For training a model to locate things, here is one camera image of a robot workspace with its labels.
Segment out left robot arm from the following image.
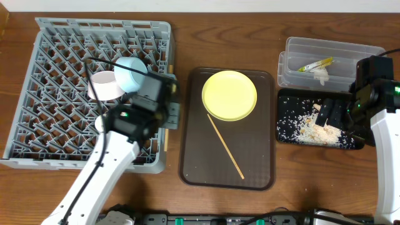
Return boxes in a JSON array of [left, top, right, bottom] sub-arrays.
[[43, 72, 179, 224]]

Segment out yellow round plate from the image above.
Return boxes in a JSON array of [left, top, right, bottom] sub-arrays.
[[201, 71, 258, 122]]

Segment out spilled rice food waste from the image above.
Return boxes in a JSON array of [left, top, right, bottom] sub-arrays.
[[277, 96, 356, 148]]

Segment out wooden chopstick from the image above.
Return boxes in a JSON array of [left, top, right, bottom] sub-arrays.
[[164, 65, 174, 152], [207, 114, 245, 179]]

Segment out clear plastic waste bin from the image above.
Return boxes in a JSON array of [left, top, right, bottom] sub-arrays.
[[277, 37, 385, 92]]

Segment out yellow plastic wrapper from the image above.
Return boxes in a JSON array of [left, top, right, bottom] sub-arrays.
[[298, 57, 334, 73]]

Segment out crumpled white tissue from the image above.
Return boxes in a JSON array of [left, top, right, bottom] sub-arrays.
[[312, 67, 329, 86]]

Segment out black food waste tray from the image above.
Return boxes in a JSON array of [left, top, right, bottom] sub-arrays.
[[276, 87, 366, 150]]

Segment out grey plastic dish rack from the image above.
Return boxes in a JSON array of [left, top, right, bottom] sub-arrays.
[[1, 17, 175, 170]]

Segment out light blue bowl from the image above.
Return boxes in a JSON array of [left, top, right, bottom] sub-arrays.
[[114, 57, 148, 93]]

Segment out dark brown serving tray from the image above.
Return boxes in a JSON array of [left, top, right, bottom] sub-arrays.
[[179, 67, 276, 191]]

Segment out white round bowl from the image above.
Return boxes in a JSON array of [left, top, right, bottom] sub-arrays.
[[87, 71, 125, 101]]

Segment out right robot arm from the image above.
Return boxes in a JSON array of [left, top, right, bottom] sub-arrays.
[[316, 52, 399, 224]]

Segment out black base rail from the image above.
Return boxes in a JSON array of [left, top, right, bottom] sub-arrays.
[[95, 204, 374, 225]]

